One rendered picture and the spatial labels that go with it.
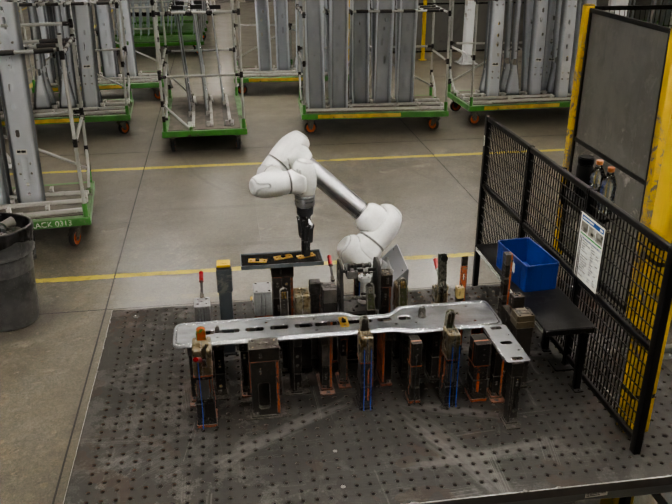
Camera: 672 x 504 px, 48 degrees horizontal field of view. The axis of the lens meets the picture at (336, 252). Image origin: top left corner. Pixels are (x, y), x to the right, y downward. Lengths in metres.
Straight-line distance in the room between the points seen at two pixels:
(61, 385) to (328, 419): 2.17
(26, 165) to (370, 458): 4.76
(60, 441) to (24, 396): 0.54
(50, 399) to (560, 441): 2.93
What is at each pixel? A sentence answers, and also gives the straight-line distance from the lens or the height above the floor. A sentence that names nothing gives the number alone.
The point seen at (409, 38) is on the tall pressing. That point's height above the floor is 1.12.
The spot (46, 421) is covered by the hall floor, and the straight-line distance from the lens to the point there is 4.59.
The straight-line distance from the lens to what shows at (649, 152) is 5.04.
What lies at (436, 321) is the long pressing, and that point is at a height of 1.00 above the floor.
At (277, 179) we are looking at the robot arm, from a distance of 3.20.
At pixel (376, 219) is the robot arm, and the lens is 3.81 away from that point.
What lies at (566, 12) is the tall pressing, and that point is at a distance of 10.88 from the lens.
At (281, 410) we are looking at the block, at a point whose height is 0.70.
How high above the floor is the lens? 2.57
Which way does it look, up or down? 24 degrees down
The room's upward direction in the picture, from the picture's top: straight up
